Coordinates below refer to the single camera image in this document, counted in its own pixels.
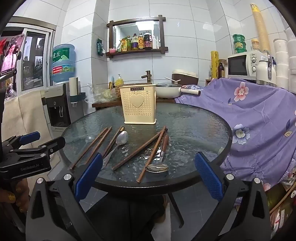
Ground wooden framed mirror shelf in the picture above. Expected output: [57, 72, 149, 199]
[106, 15, 169, 58]

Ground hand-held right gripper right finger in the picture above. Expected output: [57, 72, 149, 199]
[194, 152, 271, 241]

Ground person's legs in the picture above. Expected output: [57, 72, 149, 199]
[88, 195, 167, 241]

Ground yellow wrap roll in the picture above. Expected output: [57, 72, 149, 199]
[210, 51, 219, 79]

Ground green instant noodle bowls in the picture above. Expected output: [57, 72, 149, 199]
[232, 34, 247, 55]

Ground smartphone on mount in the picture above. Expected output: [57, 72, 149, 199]
[1, 34, 25, 75]

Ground beige cloth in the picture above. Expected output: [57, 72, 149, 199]
[2, 89, 60, 149]

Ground sliding glass window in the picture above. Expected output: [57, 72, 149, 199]
[21, 28, 52, 92]

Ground brown white rice cooker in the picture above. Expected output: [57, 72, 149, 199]
[171, 70, 199, 86]

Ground brown wooden chopstick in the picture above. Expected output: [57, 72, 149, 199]
[137, 127, 168, 183]
[81, 126, 113, 165]
[112, 126, 167, 171]
[69, 127, 109, 170]

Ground grey water dispenser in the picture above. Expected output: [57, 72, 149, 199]
[42, 82, 85, 132]

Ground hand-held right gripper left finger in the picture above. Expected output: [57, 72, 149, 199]
[25, 152, 103, 241]

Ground white microwave oven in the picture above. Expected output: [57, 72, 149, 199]
[227, 51, 266, 78]

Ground white paper cup tube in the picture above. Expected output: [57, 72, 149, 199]
[69, 77, 79, 103]

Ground silver metal spoon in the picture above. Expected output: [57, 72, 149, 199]
[100, 130, 129, 169]

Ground person's left hand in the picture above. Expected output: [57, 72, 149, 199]
[0, 178, 30, 214]

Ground blue water jug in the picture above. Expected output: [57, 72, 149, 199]
[51, 44, 77, 84]

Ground teal cup holder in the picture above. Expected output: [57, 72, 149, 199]
[69, 92, 86, 107]

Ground purple floral cloth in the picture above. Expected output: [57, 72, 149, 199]
[174, 77, 296, 204]

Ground cream cooking pot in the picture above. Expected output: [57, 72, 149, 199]
[155, 83, 201, 100]

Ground tall paper cup stack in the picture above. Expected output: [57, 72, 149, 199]
[250, 3, 271, 52]

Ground wooden-handled metal spoon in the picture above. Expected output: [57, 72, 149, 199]
[145, 134, 170, 173]

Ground wooden counter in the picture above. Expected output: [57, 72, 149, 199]
[92, 98, 177, 111]

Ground clear plastic bag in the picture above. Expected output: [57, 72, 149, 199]
[87, 84, 121, 103]

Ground cream perforated utensil holder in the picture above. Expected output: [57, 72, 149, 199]
[118, 84, 158, 124]

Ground green hanging packet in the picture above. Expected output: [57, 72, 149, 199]
[96, 38, 106, 57]

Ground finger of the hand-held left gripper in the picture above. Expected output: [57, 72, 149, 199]
[2, 131, 41, 153]
[9, 136, 66, 163]

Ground stacks of white cups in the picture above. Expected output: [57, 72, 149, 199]
[273, 27, 296, 87]

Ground white electric kettle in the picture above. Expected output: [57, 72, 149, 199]
[256, 52, 277, 87]

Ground person's left forearm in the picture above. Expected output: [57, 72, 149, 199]
[0, 204, 26, 241]

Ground dark soy sauce bottle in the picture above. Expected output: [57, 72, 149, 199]
[143, 31, 153, 49]

